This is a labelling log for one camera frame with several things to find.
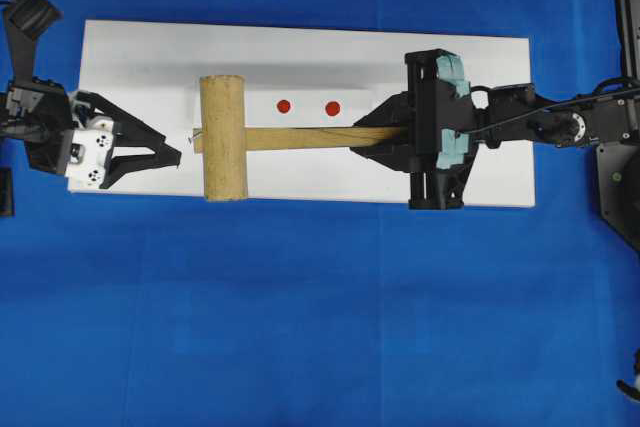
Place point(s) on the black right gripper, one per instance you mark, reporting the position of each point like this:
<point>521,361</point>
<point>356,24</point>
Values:
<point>442,150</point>

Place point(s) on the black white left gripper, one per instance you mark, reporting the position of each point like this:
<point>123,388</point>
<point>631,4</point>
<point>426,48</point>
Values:
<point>75,135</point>

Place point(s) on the wooden mallet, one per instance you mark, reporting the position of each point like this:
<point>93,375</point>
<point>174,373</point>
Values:
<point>224,140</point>

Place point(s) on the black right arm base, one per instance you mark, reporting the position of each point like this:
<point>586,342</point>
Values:
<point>618,162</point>

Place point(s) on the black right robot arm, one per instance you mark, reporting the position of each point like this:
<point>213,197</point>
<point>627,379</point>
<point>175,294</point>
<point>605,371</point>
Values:
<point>517,112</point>

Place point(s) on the white foam board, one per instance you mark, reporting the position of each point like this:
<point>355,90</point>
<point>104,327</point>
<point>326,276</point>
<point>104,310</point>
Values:
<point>293,78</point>

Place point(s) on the blue table cloth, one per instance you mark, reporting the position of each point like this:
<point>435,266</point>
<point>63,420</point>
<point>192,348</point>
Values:
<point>156,311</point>

